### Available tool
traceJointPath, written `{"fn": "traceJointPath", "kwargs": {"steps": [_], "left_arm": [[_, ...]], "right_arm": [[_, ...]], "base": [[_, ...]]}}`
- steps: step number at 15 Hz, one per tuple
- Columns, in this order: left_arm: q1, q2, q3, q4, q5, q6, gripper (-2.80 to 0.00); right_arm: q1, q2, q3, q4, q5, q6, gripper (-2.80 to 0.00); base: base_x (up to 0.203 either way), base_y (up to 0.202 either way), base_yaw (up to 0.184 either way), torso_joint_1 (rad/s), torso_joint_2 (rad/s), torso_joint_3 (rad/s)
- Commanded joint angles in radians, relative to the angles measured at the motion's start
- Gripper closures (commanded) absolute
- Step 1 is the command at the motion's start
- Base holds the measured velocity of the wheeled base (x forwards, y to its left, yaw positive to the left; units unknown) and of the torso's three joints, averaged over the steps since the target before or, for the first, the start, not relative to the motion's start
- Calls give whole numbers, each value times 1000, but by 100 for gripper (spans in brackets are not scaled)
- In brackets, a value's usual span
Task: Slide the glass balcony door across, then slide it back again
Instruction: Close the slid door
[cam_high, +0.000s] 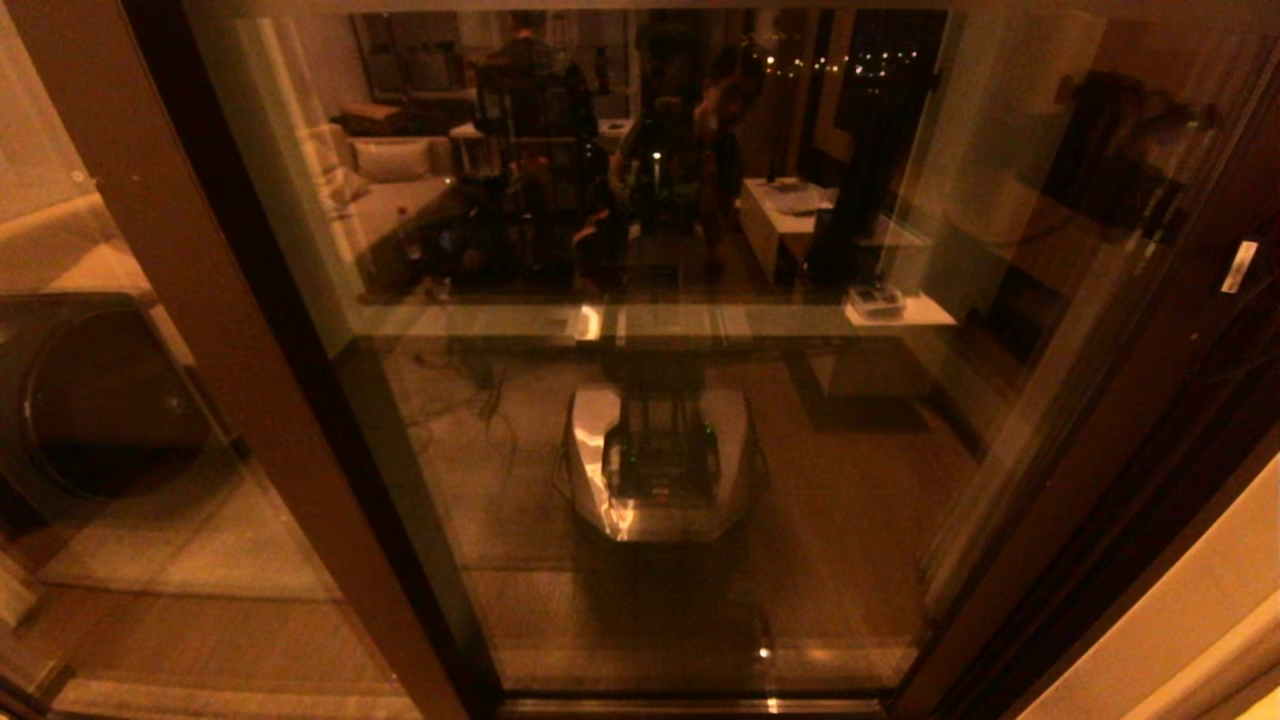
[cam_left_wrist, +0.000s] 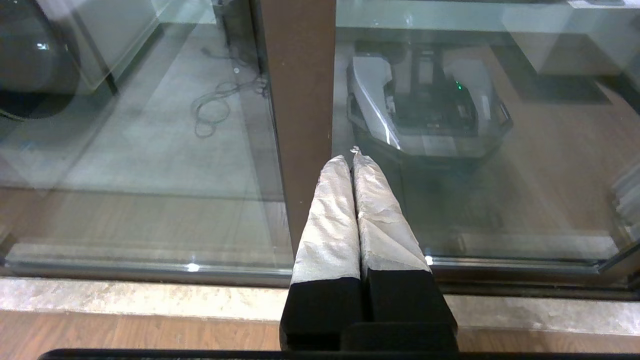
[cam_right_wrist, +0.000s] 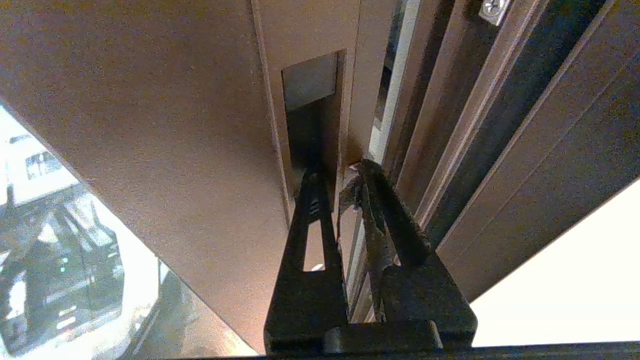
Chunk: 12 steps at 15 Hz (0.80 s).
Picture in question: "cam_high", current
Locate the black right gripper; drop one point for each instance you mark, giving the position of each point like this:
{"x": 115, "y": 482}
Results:
{"x": 1268, "y": 275}

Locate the brown framed sliding glass door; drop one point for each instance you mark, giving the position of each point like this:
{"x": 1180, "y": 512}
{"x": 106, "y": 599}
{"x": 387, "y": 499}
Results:
{"x": 1100, "y": 450}

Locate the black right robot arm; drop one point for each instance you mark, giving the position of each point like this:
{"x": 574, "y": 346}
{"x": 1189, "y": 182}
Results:
{"x": 1245, "y": 350}

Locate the white label tag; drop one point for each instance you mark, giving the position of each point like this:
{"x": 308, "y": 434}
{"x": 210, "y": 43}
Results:
{"x": 1240, "y": 267}

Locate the brown framed fixed glass panel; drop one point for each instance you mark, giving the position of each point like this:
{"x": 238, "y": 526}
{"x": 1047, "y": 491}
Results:
{"x": 225, "y": 330}

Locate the black railing wall bracket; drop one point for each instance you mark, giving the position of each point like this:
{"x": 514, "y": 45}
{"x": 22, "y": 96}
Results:
{"x": 937, "y": 75}
{"x": 1066, "y": 90}

